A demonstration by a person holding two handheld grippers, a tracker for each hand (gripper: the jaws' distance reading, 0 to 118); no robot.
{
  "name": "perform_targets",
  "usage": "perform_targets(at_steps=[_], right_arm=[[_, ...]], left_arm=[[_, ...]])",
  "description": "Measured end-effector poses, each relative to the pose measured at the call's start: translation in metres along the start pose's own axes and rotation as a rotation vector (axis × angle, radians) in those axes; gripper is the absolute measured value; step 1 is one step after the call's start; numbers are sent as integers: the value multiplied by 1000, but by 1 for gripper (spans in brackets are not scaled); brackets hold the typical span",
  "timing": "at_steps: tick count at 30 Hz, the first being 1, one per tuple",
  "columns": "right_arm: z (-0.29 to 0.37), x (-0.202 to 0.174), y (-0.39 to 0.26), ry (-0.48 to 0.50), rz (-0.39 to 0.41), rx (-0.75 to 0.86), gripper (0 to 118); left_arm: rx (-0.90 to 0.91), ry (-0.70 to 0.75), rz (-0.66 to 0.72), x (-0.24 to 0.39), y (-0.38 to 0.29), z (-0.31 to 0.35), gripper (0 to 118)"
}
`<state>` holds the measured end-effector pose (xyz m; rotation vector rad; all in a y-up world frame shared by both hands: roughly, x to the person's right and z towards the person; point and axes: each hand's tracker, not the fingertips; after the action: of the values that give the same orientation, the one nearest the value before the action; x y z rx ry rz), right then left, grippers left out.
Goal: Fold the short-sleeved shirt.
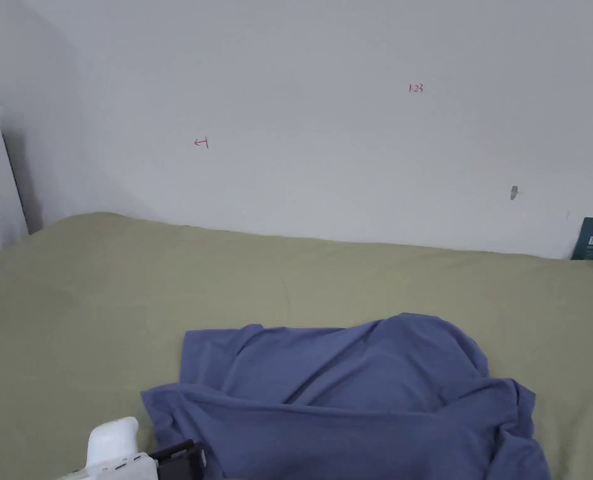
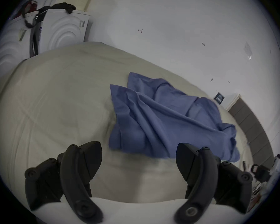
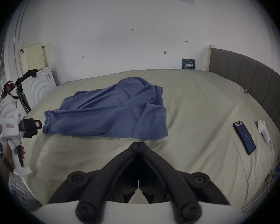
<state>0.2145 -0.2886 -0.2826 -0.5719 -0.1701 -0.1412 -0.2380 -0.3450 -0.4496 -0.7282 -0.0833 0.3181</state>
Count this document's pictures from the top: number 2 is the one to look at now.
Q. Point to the grey padded headboard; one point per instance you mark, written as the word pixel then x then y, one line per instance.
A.
pixel 254 127

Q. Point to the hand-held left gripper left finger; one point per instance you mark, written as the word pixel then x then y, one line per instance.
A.
pixel 72 176

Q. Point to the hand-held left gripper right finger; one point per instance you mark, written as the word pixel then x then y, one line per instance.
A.
pixel 200 178

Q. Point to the white washing machine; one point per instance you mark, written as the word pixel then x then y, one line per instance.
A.
pixel 63 29
pixel 9 43

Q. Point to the spare hand-held gripper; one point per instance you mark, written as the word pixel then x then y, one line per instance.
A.
pixel 264 169

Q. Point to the blue shirt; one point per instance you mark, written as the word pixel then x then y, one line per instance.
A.
pixel 163 125

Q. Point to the bed with beige sheet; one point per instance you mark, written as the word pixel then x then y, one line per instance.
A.
pixel 60 101

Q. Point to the red and black garment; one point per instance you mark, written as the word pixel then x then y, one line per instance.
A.
pixel 25 7

